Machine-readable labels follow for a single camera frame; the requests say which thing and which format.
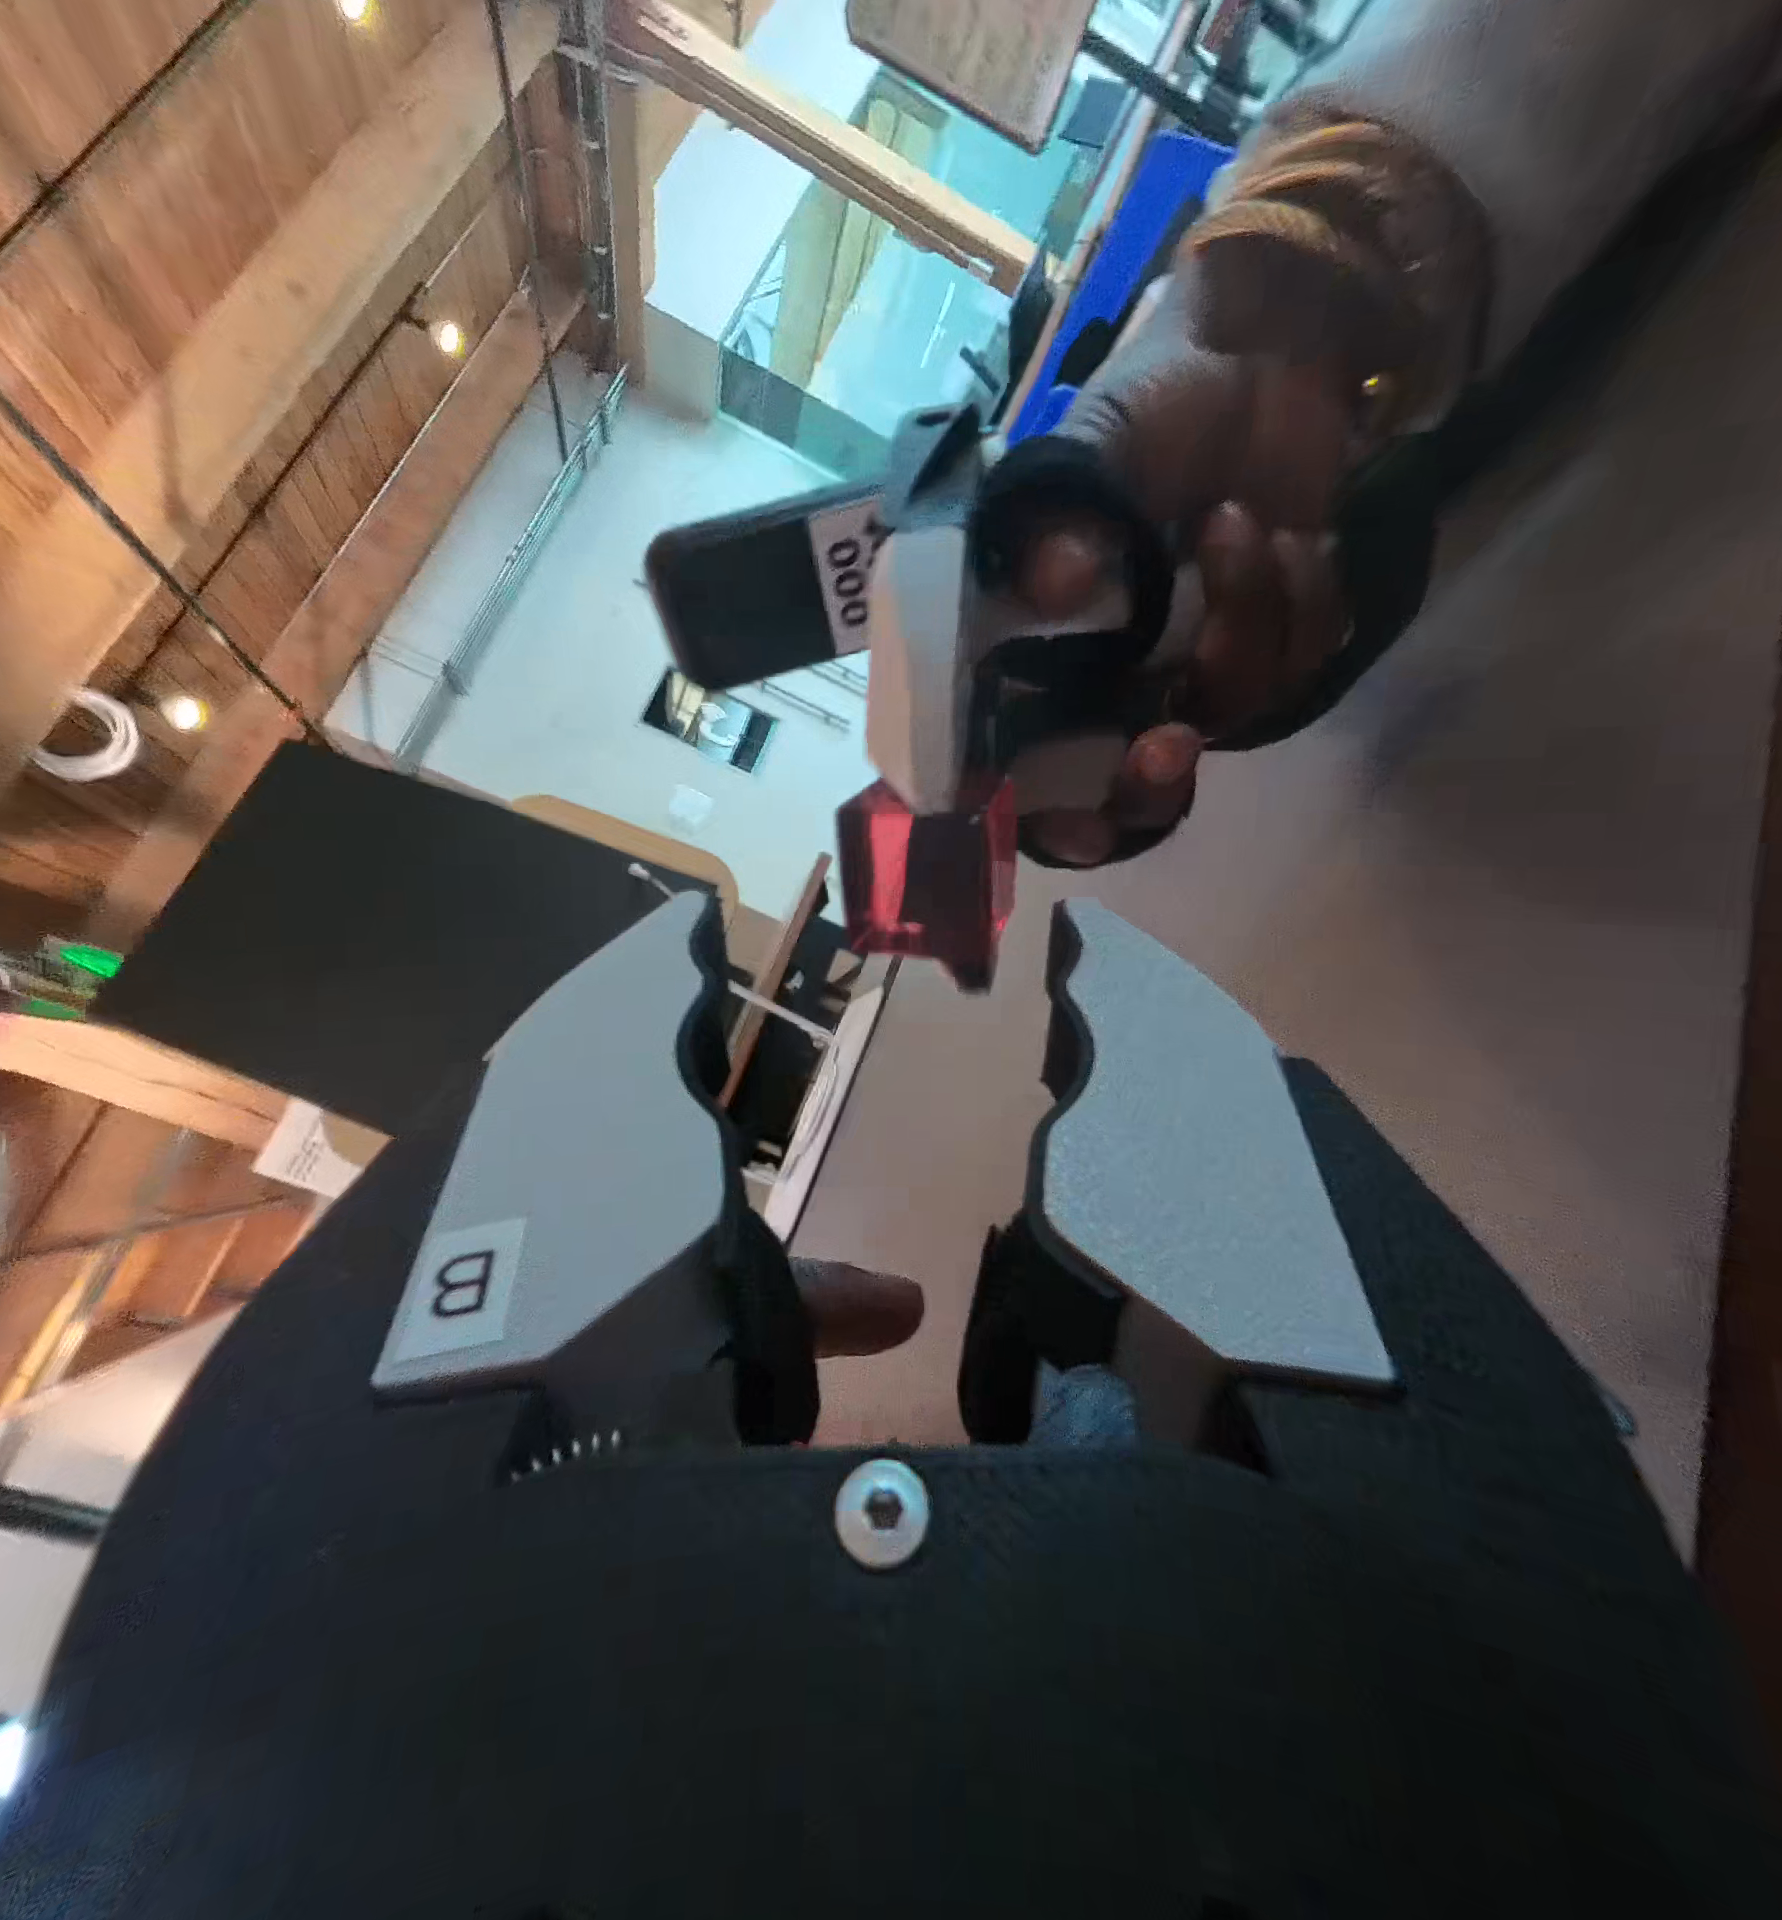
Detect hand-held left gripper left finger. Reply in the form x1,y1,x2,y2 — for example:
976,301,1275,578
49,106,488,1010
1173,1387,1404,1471
367,893,823,1445

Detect gold bracelets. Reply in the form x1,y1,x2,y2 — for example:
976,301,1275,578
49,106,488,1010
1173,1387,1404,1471
1182,112,1496,437

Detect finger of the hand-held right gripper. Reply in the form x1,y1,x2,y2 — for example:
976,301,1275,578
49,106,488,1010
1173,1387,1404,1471
983,628,1137,821
866,522,996,816

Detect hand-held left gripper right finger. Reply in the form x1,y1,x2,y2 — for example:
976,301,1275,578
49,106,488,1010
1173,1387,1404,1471
961,896,1399,1450

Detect blue storage bin white label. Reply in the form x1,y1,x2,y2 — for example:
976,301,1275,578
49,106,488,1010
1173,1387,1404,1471
1004,126,1238,437

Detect framed wall picture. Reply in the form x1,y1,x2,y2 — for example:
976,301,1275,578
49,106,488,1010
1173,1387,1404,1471
644,664,781,780

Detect person's left hand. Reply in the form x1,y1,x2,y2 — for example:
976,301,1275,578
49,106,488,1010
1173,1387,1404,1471
793,1259,926,1360

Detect white paper notice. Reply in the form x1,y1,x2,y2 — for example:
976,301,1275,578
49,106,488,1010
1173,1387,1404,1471
250,1102,367,1207

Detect person's right forearm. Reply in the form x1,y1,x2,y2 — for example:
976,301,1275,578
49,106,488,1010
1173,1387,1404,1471
1236,0,1782,395

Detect white cable coil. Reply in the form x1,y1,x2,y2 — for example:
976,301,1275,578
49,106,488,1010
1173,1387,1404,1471
35,688,143,782

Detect red transparent cube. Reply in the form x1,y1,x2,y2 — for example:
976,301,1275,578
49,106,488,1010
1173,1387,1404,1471
836,780,1023,995

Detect grey desk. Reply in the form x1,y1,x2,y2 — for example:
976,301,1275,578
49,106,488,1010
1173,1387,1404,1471
788,94,1782,1560

